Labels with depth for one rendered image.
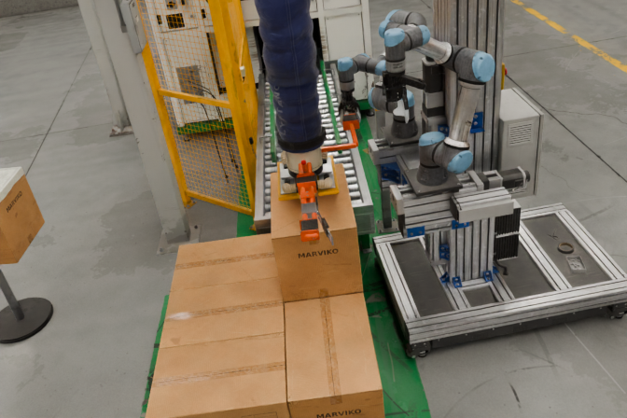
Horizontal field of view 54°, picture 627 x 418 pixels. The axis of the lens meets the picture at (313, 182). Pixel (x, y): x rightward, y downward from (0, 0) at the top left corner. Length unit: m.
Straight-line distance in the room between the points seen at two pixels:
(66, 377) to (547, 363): 2.67
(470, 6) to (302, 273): 1.44
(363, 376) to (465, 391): 0.80
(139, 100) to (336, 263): 1.79
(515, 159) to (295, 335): 1.38
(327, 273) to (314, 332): 0.29
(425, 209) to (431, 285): 0.74
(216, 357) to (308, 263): 0.60
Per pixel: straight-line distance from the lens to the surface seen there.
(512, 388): 3.43
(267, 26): 2.63
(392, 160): 3.39
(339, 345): 2.86
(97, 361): 3.96
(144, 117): 4.12
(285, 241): 2.87
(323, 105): 4.98
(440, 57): 2.72
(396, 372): 3.46
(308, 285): 3.04
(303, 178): 2.76
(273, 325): 3.01
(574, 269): 3.80
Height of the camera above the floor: 2.63
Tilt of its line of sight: 32 degrees down
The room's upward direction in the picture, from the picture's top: 8 degrees counter-clockwise
